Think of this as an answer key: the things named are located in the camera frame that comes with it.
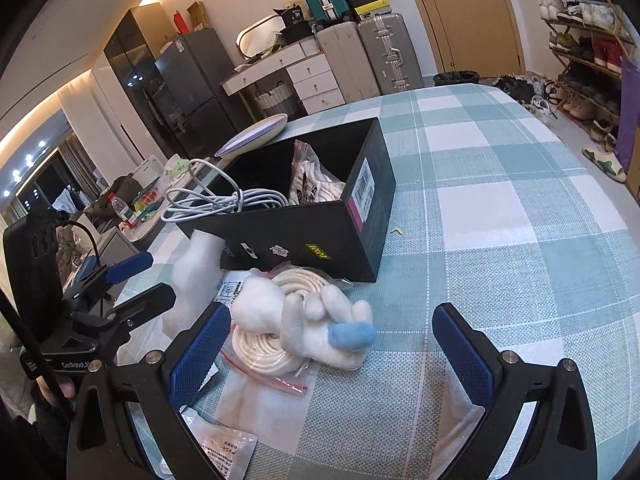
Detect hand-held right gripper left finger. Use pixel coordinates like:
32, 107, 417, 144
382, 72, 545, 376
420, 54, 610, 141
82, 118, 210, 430
67, 301, 233, 480

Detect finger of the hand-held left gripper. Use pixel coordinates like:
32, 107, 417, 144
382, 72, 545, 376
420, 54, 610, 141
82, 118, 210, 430
64, 251, 155, 307
79, 282, 177, 344

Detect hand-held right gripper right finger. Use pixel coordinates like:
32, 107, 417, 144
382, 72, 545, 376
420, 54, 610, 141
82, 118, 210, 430
431, 302, 598, 480

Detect white foam packing piece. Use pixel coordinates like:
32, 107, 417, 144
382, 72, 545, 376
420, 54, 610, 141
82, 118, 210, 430
162, 230, 226, 333

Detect white cable zip bag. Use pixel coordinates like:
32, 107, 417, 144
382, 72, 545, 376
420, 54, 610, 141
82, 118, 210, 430
220, 267, 351, 393

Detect clear plastic bag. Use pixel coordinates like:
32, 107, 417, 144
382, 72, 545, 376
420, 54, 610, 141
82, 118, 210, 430
202, 370, 321, 453

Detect white printed plastic packet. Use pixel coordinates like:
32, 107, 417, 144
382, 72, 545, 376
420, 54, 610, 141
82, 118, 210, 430
180, 407, 258, 480

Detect white plush toy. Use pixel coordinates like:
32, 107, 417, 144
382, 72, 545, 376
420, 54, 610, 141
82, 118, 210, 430
230, 270, 377, 372

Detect black cardboard box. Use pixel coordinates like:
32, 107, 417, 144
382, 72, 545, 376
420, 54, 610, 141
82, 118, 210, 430
176, 117, 397, 283

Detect person's left forearm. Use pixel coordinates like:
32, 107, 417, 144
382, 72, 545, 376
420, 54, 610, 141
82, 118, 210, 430
0, 350, 71, 480

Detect person's left hand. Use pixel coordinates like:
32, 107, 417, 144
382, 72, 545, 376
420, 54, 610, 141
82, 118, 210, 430
31, 376, 87, 412

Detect grey low table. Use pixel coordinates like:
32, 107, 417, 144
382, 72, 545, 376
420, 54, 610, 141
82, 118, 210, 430
95, 220, 161, 263

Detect plastic water bottle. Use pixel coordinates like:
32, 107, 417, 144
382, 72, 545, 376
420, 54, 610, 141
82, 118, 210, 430
109, 192, 136, 231

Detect green and red snack pack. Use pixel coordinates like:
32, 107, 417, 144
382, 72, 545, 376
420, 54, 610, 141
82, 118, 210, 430
131, 182, 166, 221

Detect dark olive jacket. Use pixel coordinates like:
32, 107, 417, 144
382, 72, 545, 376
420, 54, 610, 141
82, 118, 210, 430
92, 172, 146, 216

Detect green tissue pack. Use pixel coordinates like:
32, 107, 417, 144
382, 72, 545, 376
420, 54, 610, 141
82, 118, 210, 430
162, 155, 193, 181

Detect white shallow bowl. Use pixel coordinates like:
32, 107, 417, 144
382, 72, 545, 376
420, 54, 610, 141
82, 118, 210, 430
214, 114, 288, 158

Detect dark glass cabinet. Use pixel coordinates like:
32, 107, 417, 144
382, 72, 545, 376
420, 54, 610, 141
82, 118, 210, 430
103, 2, 176, 158

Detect grey refrigerator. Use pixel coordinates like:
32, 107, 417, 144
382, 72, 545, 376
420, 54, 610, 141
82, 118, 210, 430
154, 27, 251, 158

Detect woven laundry basket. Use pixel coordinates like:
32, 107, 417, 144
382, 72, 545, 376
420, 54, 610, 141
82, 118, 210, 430
252, 82, 301, 117

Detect green and white slipper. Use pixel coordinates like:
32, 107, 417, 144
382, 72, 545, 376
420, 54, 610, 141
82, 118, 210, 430
581, 144, 628, 183

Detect brown cardboard box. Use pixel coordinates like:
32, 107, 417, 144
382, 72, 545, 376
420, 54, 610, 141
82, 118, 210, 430
625, 125, 640, 201

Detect white drawer dresser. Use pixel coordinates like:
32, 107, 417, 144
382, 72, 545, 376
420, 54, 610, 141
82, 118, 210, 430
221, 37, 346, 116

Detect open cardboard carton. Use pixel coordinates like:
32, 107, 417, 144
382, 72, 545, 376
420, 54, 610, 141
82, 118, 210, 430
186, 1, 211, 31

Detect oval mirror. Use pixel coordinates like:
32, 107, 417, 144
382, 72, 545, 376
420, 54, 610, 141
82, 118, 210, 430
234, 10, 296, 61

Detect pile of assorted shoes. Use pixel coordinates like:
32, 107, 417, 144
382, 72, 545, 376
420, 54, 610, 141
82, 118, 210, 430
492, 74, 621, 153

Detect black trash bin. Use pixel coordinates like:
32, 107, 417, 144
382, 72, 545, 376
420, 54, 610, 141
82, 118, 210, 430
432, 71, 481, 87

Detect beige suitcase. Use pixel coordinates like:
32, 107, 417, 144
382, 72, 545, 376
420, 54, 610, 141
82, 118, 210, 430
315, 22, 381, 106

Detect purple bag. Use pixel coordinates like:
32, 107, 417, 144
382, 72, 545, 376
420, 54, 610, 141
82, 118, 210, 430
612, 55, 640, 171

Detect black paper bag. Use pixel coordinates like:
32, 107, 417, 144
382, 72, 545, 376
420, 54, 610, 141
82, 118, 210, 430
274, 5, 308, 28

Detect silver suitcase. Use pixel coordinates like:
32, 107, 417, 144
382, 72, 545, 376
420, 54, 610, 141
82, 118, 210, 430
357, 12, 426, 95

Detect tan wooden door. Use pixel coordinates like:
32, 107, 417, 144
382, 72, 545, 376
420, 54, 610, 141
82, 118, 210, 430
402, 0, 523, 81

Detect metal shoe rack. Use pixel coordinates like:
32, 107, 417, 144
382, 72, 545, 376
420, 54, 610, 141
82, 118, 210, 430
525, 0, 640, 126

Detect black and yellow shoe box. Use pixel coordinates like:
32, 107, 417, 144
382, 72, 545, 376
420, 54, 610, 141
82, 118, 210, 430
352, 0, 391, 23

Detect rows of sneakers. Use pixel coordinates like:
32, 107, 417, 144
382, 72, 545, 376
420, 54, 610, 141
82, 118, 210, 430
526, 0, 638, 121

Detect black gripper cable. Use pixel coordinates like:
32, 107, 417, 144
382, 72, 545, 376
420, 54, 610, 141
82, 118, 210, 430
56, 221, 102, 267

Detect white charging cable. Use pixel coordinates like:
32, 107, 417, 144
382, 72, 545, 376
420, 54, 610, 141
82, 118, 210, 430
160, 157, 291, 223

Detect plastic bag of white cables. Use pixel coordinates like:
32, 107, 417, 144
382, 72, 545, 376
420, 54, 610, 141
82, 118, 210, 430
287, 140, 347, 206

